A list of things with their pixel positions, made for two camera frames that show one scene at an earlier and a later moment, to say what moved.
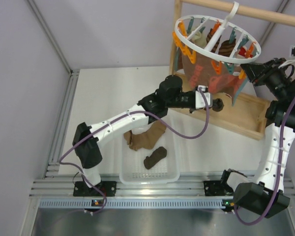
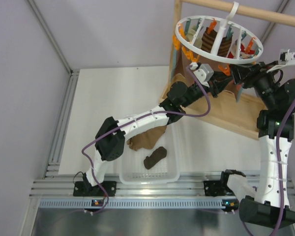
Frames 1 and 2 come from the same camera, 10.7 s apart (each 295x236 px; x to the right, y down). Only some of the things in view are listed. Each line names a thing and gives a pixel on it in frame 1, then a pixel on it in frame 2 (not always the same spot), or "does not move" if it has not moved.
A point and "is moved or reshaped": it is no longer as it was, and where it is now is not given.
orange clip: (218, 69) to (226, 70)
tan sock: (147, 140) does not move
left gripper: (191, 110) to (217, 91)
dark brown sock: (159, 154) does not move
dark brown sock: (218, 104) to (219, 79)
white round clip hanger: (217, 38) is moved or reshaped
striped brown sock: (209, 36) to (208, 40)
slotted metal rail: (133, 204) does not move
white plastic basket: (166, 171) does not move
